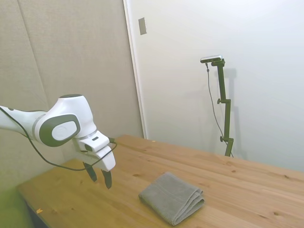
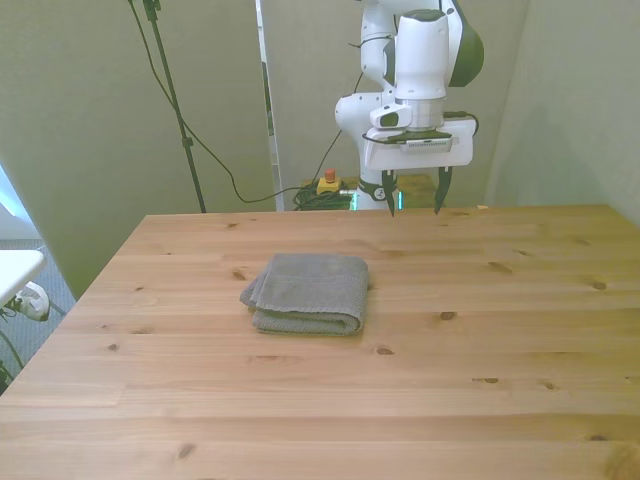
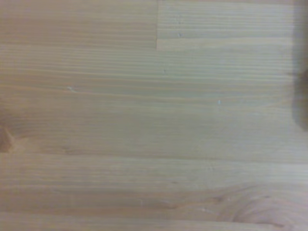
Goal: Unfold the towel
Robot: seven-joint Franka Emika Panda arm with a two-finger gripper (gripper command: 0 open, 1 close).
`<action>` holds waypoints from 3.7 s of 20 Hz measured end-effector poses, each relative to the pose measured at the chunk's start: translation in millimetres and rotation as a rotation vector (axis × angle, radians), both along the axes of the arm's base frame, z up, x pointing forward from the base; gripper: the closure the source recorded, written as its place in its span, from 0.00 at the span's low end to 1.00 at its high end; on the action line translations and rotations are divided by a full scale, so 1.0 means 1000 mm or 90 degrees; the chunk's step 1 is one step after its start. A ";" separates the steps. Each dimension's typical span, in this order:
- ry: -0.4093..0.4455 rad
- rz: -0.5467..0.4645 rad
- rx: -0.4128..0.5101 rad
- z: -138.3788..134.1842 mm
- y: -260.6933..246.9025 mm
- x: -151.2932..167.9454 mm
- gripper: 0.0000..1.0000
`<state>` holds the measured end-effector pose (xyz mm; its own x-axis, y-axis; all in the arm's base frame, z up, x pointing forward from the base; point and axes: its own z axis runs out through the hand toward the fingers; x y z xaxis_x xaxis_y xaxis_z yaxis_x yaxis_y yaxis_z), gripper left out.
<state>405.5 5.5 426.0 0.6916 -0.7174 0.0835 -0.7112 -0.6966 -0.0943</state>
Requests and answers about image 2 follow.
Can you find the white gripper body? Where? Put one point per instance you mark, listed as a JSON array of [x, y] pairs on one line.
[[462, 147]]

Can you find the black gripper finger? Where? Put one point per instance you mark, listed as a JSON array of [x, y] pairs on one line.
[[443, 190], [390, 192]]

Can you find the grey towel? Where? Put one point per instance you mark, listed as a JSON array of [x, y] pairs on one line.
[[310, 295]]

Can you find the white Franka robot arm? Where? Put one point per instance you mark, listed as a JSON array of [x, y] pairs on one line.
[[420, 50]]

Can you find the yellow emergency stop button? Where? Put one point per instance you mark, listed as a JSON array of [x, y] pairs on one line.
[[328, 184]]

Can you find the white vertical pole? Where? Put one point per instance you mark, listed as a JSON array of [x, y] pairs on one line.
[[270, 125]]

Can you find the black tripod stand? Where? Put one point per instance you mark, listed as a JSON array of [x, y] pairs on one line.
[[172, 100]]

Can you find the white side table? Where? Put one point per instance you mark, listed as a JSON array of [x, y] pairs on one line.
[[17, 270]]

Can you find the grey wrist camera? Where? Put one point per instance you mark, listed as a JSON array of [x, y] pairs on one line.
[[425, 145]]

